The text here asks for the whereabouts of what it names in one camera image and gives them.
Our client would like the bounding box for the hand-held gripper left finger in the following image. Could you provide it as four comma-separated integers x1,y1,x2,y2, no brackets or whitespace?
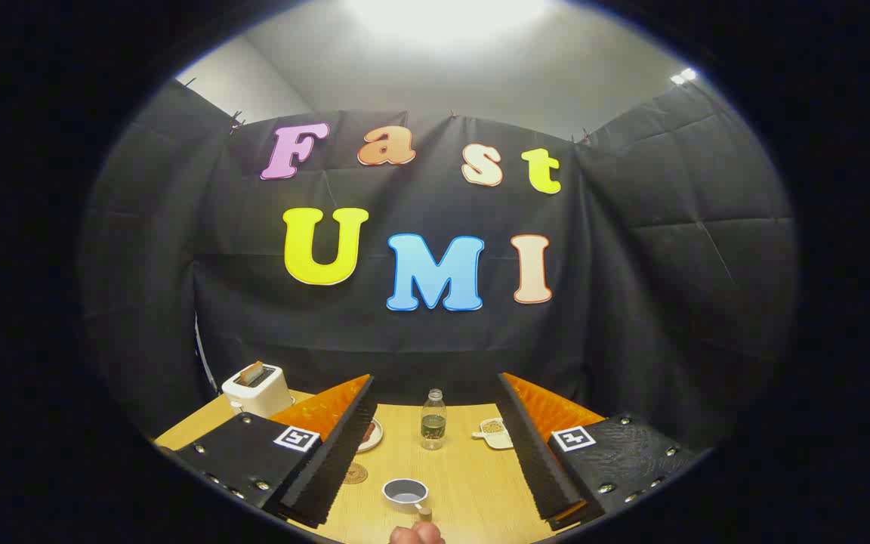
157,373,375,530

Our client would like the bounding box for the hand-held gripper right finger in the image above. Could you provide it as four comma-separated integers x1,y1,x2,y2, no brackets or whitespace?
497,372,711,532

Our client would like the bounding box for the white cup with wooden handle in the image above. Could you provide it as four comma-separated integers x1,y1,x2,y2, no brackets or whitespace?
382,478,433,524

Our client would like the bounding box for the clear plastic water bottle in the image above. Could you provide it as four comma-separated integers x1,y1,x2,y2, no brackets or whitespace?
420,388,447,451

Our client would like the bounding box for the cream round plate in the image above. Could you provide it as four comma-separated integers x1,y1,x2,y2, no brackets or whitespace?
356,418,384,453

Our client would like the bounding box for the white divided dish of beans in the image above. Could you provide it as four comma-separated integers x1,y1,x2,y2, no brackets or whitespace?
471,417,515,451

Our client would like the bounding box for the wooden table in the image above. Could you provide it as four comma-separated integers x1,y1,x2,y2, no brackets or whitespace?
152,389,609,544

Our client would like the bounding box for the white toaster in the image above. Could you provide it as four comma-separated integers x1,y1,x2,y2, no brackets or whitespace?
221,363,294,419

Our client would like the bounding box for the black backdrop cloth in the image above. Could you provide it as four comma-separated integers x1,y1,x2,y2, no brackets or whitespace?
79,79,798,454

